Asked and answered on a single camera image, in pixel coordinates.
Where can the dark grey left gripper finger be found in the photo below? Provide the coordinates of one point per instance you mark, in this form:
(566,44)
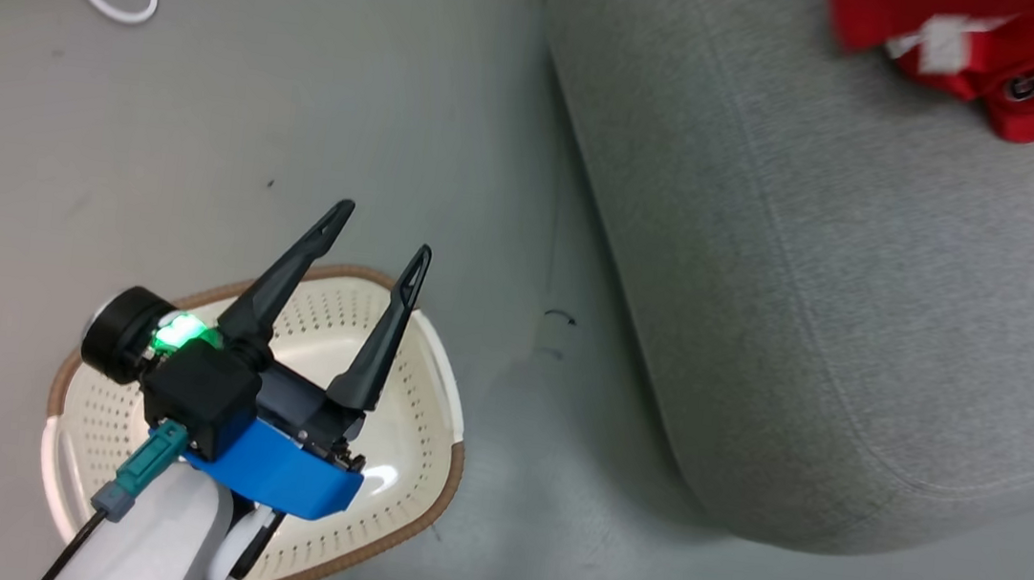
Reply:
(282,289)
(382,343)

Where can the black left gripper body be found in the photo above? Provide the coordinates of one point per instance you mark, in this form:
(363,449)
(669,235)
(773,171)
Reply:
(118,335)

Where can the red and white jersey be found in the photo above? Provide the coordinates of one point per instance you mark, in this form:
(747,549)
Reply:
(1009,92)

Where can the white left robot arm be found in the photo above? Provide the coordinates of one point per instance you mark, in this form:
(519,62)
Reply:
(164,541)

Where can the white perforated laundry basket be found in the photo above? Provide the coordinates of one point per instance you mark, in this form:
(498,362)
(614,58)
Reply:
(406,432)

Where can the grey fabric sofa seat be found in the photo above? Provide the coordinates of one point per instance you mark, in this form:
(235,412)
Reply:
(865,269)

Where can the black thread scrap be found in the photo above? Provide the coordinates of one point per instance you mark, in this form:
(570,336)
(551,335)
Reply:
(561,314)

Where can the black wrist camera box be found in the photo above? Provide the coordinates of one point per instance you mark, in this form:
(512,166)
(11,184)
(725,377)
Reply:
(203,396)

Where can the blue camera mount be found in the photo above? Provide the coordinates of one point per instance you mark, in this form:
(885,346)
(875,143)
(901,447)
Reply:
(286,477)

